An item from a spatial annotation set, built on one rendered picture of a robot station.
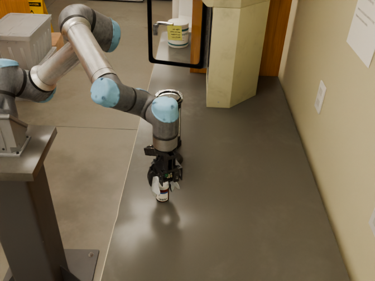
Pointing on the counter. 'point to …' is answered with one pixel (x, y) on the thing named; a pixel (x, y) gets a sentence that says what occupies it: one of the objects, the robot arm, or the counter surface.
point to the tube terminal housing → (235, 51)
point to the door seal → (176, 63)
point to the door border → (200, 38)
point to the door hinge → (207, 37)
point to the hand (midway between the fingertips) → (162, 189)
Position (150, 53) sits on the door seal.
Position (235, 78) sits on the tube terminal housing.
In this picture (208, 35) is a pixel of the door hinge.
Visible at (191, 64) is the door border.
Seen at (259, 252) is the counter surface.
